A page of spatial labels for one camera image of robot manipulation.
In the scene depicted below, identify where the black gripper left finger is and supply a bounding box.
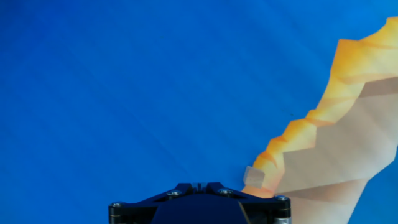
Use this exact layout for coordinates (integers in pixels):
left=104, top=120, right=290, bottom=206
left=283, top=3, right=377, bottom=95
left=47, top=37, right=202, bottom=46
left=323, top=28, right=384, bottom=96
left=108, top=182, right=200, bottom=224

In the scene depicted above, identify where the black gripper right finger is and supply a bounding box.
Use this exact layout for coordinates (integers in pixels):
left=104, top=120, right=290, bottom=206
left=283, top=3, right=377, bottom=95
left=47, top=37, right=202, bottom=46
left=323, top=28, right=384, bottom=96
left=198, top=182, right=292, bottom=224

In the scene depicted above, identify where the small beige block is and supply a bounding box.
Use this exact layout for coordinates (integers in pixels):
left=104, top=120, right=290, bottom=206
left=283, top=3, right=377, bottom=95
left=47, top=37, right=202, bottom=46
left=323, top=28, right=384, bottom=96
left=242, top=165, right=266, bottom=189

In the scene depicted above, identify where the blue and orange tablecloth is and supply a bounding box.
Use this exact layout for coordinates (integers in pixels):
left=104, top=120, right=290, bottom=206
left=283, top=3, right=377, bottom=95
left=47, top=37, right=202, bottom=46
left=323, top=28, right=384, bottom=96
left=0, top=0, right=398, bottom=224

